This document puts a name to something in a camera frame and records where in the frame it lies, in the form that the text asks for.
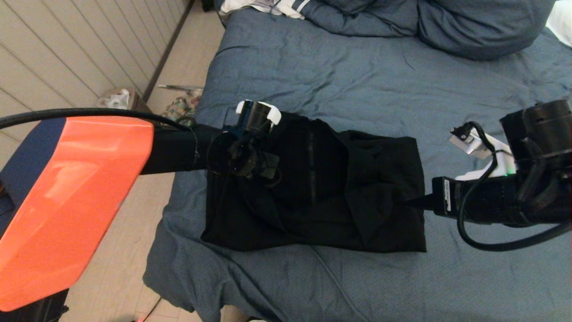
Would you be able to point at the blue bed cover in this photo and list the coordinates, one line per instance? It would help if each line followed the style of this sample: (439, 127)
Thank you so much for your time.
(380, 71)

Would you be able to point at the small dark object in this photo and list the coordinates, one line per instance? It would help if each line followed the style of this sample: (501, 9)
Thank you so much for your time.
(208, 5)

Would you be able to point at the brown trash bin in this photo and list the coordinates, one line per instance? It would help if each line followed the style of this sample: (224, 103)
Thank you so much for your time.
(142, 105)

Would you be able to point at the multicoloured cloth bundle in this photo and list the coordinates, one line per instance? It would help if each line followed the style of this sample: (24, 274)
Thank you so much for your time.
(181, 109)

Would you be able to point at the white pillow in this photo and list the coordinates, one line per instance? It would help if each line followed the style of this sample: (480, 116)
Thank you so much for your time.
(564, 22)

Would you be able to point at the bunched blue duvet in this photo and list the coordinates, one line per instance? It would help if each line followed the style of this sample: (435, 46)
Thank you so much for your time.
(469, 27)

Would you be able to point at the black hoodie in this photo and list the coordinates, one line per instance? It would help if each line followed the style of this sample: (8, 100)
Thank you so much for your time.
(335, 192)

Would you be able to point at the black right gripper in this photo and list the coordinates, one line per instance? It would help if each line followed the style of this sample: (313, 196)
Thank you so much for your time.
(487, 201)

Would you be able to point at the white striped garment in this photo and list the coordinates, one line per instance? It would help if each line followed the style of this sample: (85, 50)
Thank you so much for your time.
(286, 8)

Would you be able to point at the clear plastic bin bag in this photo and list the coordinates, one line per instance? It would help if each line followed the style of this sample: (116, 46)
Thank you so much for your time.
(115, 99)

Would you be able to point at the thin grey rod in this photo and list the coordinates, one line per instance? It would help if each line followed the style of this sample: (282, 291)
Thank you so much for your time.
(178, 86)

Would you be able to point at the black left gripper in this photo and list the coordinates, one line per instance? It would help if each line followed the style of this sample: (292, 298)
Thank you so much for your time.
(261, 167)

